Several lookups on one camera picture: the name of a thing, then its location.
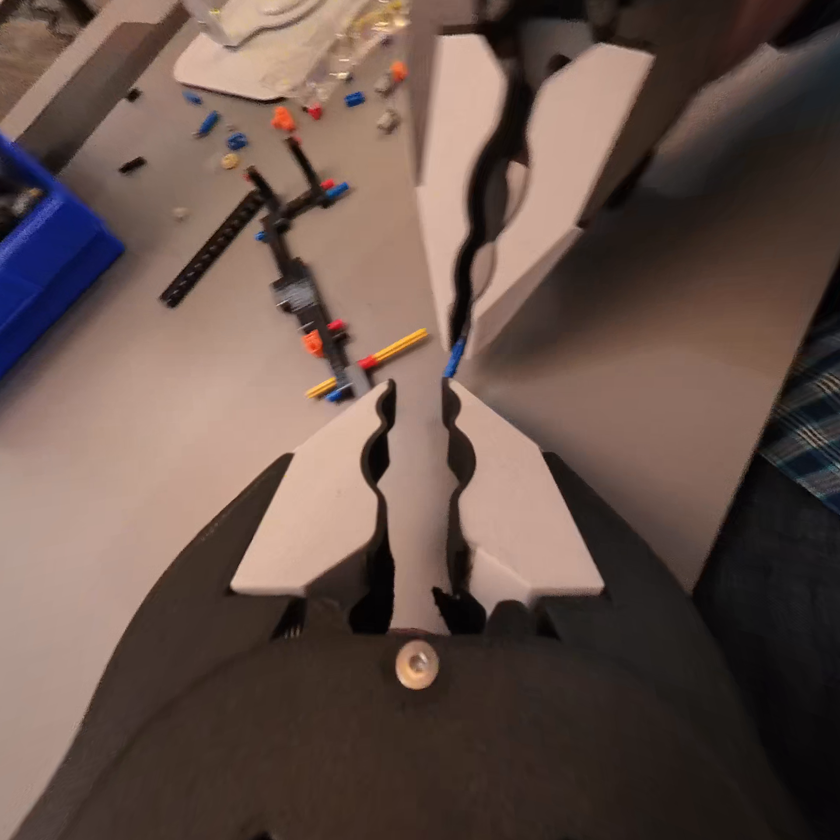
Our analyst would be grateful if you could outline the long yellow lego axle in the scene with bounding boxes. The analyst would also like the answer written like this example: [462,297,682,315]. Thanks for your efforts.
[305,328,429,400]

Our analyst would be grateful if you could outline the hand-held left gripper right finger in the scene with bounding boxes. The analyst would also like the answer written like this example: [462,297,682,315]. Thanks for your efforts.
[432,379,605,634]

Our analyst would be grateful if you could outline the long black lego beam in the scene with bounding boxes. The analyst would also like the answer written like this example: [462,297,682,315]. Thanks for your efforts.
[159,189,266,308]

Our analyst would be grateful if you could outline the person's plaid shirt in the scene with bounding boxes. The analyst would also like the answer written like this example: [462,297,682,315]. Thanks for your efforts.
[761,315,840,519]

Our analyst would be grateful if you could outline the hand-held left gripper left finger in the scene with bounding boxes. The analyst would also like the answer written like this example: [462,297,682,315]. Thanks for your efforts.
[230,379,398,634]

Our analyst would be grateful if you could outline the clear bags of lego parts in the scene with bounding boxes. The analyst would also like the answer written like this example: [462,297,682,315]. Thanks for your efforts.
[0,154,50,240]

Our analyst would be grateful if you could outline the small clear lego parts bag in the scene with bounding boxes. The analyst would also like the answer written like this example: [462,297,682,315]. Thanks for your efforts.
[262,0,409,106]

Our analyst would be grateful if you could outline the person's blue jeans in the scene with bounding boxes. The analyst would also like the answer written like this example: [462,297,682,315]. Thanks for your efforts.
[692,453,840,840]

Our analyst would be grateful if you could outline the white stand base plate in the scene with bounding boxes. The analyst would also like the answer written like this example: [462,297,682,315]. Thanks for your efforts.
[174,0,408,102]

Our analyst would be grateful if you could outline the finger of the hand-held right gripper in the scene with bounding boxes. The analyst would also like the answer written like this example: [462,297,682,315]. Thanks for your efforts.
[459,42,657,358]
[410,33,526,345]

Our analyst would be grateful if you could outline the black lego beam assembly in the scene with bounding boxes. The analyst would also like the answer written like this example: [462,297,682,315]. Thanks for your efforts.
[244,134,376,403]

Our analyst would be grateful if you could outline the blue plastic bin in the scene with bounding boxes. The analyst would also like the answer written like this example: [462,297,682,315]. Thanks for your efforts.
[0,131,126,382]

